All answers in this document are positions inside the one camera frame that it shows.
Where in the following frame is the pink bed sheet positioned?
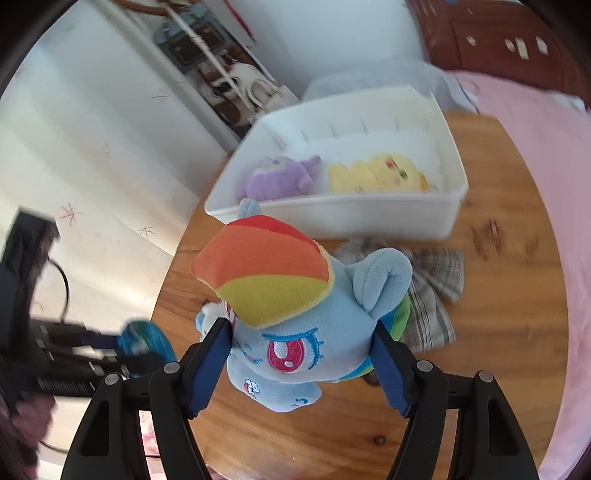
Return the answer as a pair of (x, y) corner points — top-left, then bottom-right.
(445, 69), (591, 480)

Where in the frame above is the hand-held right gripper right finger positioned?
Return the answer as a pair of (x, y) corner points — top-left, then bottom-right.
(372, 323), (541, 480)

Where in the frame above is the grey-blue handbag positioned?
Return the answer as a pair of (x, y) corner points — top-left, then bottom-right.
(154, 14), (241, 77)

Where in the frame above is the person's left forearm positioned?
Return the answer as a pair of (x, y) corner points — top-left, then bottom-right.
(0, 397), (56, 467)

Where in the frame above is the white handbag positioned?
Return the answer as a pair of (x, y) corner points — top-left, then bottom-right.
(198, 62), (301, 139)

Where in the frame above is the yellow plush toy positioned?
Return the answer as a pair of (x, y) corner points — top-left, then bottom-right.
(327, 152), (439, 195)

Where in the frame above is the purple plush toy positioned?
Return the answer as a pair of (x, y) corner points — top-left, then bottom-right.
(236, 154), (324, 202)

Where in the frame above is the brown wooden headboard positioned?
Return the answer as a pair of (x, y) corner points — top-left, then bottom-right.
(406, 0), (591, 116)

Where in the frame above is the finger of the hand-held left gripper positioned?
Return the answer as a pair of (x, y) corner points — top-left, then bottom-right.
(34, 352), (162, 396)
(30, 323), (124, 350)

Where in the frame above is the black cable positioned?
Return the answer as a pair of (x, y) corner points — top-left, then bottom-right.
(44, 258), (71, 324)

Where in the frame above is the grey plaid cloth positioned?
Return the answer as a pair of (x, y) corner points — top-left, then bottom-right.
(335, 237), (465, 356)

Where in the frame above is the blue rainbow-maned pony plush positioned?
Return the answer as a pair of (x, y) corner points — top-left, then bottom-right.
(191, 198), (413, 414)

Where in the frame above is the teal round object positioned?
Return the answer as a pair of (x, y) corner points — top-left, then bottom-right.
(115, 318), (180, 370)

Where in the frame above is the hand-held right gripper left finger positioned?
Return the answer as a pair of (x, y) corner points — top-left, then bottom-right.
(60, 318), (232, 480)

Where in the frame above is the red hanging cord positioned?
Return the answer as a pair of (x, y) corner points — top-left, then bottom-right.
(239, 0), (258, 44)

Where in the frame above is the white plastic storage bin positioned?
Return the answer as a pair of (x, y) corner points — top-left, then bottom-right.
(204, 83), (469, 241)

